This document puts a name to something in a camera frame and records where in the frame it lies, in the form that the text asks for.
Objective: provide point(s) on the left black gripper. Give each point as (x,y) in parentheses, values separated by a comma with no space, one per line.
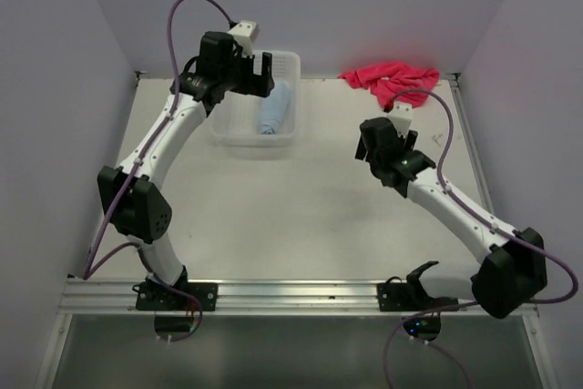
(256,84)

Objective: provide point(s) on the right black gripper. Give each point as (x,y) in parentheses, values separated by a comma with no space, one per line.
(410,140)

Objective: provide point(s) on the light blue towel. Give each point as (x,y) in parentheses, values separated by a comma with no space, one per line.
(274,108)

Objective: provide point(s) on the pink towel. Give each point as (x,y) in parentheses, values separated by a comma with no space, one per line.
(387,79)

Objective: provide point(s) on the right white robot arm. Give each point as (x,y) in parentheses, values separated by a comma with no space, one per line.
(510,267)

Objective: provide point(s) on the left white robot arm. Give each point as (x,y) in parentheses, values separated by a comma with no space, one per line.
(131,192)

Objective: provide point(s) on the white plastic basket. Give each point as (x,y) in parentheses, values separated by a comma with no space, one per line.
(249,121)

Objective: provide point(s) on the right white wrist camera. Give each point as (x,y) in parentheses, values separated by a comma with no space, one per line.
(401,116)

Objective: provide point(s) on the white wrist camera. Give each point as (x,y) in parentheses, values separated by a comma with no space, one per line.
(245,34)
(401,116)

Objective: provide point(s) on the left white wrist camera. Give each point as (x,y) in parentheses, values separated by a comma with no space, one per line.
(245,34)

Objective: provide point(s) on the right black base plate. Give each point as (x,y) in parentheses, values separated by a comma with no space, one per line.
(397,295)

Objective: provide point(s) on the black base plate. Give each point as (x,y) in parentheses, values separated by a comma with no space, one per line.
(397,295)
(200,295)

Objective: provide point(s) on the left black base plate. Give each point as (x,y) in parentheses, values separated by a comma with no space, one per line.
(200,295)

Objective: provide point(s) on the aluminium mounting rail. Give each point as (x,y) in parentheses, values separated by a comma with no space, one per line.
(235,298)

